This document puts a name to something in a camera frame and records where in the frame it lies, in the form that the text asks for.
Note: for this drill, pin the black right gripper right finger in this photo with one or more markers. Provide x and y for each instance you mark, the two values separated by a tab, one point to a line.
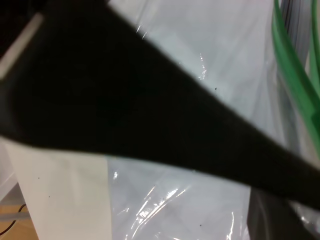
267	217

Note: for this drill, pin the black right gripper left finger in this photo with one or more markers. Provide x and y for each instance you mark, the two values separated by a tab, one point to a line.
100	100

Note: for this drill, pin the white paper stack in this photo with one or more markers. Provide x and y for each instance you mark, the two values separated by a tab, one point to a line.
180	215

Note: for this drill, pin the clear zip bag green zipper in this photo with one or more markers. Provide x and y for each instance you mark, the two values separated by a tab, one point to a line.
200	37

